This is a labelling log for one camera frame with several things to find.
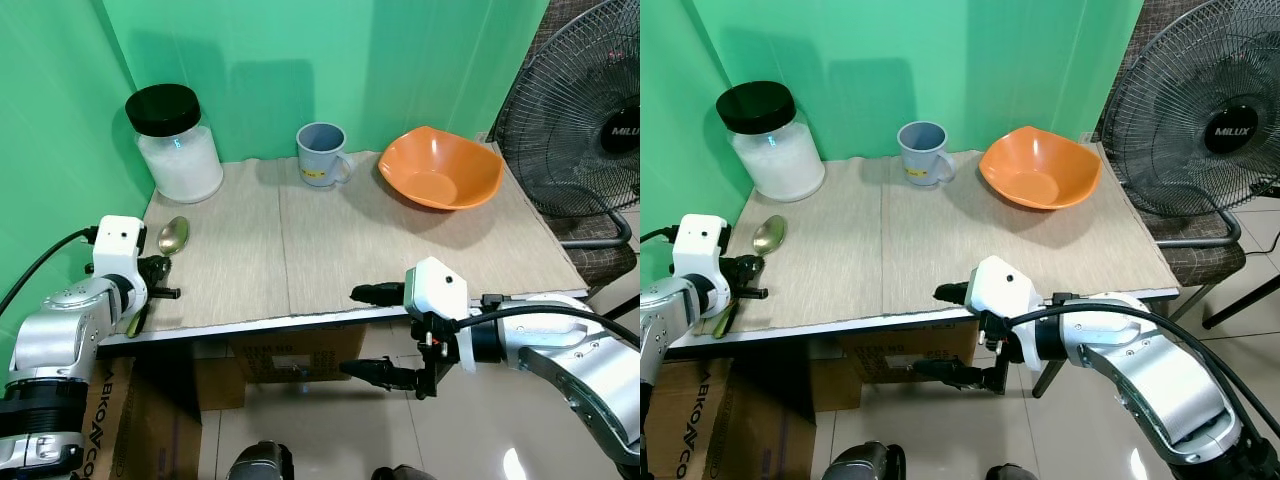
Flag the black standing fan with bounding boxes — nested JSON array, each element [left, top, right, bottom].
[[1100, 0, 1280, 249], [495, 0, 641, 251]]

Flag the printed cardboard box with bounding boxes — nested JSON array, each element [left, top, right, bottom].
[[645, 355, 817, 480], [85, 348, 203, 480]]

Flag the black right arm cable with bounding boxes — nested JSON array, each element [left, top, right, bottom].
[[443, 303, 641, 348], [1005, 299, 1280, 443]]

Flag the glass jar with black lid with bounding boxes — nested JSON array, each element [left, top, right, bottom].
[[716, 81, 827, 203], [125, 84, 225, 205]]

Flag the metal spoon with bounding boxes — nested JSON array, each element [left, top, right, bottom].
[[124, 216, 191, 339], [712, 215, 788, 339]]

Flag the robot left leg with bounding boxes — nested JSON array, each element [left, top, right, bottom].
[[821, 440, 907, 480], [227, 440, 297, 480]]

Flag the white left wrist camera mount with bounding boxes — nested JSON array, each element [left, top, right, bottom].
[[92, 215, 149, 282], [672, 214, 733, 282]]

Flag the plain cardboard box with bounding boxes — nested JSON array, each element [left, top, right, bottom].
[[230, 327, 367, 386], [838, 328, 977, 387]]

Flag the grey mug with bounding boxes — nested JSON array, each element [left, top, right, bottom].
[[296, 122, 355, 189], [897, 121, 957, 188]]

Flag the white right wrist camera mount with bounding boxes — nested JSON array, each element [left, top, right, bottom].
[[965, 256, 1041, 342], [404, 257, 472, 347]]

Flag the green backdrop cloth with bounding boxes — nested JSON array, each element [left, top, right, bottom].
[[0, 0, 552, 331], [640, 0, 1147, 293]]

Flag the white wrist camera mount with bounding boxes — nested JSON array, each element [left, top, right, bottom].
[[92, 215, 149, 282], [404, 257, 472, 347], [672, 214, 733, 282], [965, 256, 1041, 342]]

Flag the beige woodgrain table mat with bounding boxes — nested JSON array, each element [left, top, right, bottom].
[[879, 147, 1182, 314]]

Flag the orange bowl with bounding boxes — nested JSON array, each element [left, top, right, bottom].
[[378, 126, 504, 212], [978, 126, 1102, 211]]

